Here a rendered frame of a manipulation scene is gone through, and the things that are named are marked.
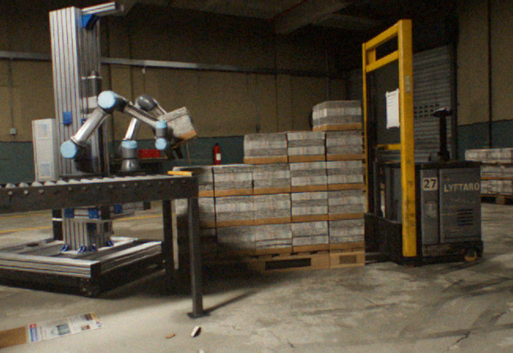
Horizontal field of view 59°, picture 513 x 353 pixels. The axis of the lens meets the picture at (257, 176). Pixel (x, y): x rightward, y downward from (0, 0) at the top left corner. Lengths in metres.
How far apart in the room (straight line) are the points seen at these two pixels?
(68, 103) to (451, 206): 3.01
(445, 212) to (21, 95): 8.07
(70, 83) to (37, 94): 6.19
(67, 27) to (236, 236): 1.99
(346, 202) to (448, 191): 0.78
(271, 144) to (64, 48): 1.69
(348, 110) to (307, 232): 0.99
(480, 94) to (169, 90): 6.40
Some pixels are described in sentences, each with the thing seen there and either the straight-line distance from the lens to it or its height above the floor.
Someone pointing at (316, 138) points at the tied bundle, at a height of 1.01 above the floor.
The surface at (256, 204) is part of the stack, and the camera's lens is 3.39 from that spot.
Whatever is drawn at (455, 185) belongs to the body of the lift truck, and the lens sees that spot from 3.79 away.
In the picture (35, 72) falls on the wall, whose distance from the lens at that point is 9.91.
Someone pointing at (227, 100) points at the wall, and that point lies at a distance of 10.84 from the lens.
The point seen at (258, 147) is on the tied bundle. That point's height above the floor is 0.95.
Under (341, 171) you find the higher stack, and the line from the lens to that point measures 3.54.
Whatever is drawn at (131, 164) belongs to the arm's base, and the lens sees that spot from 3.69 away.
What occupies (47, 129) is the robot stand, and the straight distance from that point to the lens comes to 3.75.
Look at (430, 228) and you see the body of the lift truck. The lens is 3.72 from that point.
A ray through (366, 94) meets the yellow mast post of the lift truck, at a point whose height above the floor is 1.40.
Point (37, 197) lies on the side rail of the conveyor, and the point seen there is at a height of 0.75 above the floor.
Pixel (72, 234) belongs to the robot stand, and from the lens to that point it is 3.72.
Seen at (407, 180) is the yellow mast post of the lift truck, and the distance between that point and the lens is 3.55.
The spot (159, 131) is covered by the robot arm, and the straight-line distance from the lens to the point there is 3.02.
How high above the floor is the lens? 0.92
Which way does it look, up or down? 3 degrees down
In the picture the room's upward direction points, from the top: 2 degrees counter-clockwise
